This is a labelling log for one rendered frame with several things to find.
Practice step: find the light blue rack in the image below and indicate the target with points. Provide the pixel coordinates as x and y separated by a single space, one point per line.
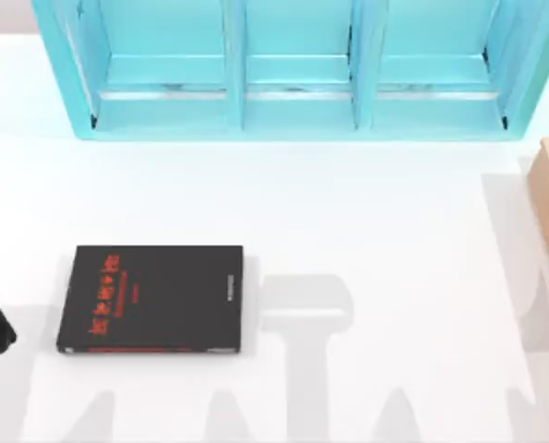
297 64

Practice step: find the black book with red lettering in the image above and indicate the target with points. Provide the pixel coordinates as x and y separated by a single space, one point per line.
154 300

